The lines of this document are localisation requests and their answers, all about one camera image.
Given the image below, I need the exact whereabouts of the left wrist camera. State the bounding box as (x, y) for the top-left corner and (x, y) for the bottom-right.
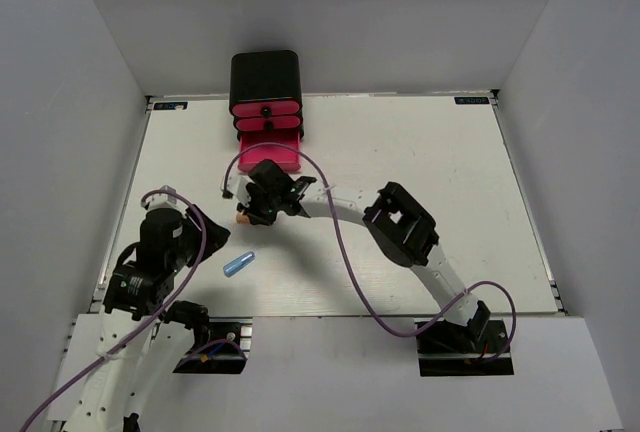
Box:
(140, 185), (186, 213)

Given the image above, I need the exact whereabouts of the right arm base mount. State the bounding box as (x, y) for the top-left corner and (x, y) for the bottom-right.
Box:
(416, 320), (514, 377)

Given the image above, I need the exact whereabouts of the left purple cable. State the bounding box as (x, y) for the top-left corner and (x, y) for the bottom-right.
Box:
(19, 185), (249, 432)

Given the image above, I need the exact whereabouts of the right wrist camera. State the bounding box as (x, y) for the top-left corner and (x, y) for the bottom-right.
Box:
(221, 175), (252, 208)

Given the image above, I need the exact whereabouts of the purple cable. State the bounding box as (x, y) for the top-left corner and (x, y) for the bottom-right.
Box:
(222, 142), (517, 359)
(19, 185), (249, 432)

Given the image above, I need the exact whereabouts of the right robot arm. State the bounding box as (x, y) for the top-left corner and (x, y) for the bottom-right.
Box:
(234, 159), (490, 352)

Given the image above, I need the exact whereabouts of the right blue table sticker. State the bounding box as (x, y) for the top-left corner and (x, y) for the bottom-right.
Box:
(454, 96), (490, 105)

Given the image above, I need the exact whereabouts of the pink drawer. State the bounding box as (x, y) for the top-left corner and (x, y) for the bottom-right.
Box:
(230, 100), (301, 118)
(234, 115), (302, 133)
(238, 129), (301, 173)

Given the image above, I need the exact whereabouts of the left blue table sticker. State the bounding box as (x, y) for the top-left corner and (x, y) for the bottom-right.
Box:
(153, 101), (188, 111)

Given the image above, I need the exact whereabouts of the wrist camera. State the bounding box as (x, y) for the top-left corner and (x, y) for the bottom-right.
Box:
(221, 175), (252, 208)
(140, 185), (186, 213)

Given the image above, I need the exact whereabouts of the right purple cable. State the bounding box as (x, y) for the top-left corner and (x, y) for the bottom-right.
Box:
(222, 142), (517, 359)

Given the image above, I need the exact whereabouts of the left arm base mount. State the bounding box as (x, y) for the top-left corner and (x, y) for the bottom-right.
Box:
(173, 318), (253, 375)

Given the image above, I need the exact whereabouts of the blue table sticker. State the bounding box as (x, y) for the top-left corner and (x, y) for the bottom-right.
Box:
(153, 101), (188, 111)
(454, 96), (490, 105)

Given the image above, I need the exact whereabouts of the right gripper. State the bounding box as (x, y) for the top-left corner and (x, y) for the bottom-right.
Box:
(240, 182), (283, 224)

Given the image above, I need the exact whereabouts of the black drawer cabinet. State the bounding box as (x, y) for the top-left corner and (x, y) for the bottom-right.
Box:
(229, 50), (304, 138)

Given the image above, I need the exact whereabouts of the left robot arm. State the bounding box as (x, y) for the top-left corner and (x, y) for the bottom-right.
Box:
(63, 200), (230, 431)

